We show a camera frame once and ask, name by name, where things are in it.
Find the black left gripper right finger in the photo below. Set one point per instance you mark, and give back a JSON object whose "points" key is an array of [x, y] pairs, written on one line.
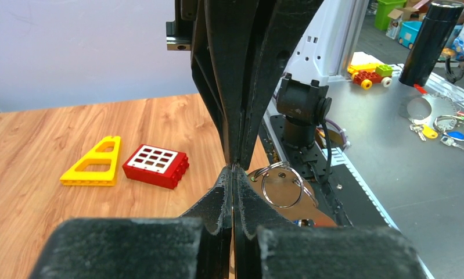
{"points": [[269, 245]]}

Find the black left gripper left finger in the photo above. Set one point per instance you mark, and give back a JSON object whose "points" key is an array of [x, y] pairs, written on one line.
{"points": [[193, 245]]}

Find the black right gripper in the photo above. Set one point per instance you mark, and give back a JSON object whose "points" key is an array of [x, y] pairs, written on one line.
{"points": [[236, 79]]}

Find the metal key organizer red handle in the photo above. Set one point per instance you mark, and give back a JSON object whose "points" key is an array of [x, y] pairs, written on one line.
{"points": [[287, 192]]}

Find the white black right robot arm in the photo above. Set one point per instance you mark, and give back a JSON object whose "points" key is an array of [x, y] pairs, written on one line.
{"points": [[324, 50]]}

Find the red tray with white slots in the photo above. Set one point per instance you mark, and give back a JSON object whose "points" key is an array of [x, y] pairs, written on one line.
{"points": [[156, 166]]}

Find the toy brick car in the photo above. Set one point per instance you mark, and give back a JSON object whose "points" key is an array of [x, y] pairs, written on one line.
{"points": [[366, 75]]}

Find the yellow plastic piece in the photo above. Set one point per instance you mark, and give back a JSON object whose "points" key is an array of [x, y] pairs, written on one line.
{"points": [[98, 167]]}

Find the blue storage bin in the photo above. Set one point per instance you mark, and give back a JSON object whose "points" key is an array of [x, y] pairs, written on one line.
{"points": [[408, 33]]}

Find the black cylinder bottle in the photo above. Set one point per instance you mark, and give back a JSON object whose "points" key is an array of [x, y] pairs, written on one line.
{"points": [[436, 28]]}

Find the key with yellow tag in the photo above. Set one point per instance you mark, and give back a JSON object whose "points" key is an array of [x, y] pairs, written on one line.
{"points": [[423, 131]]}

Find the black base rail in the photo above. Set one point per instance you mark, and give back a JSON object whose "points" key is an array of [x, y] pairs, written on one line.
{"points": [[345, 197]]}

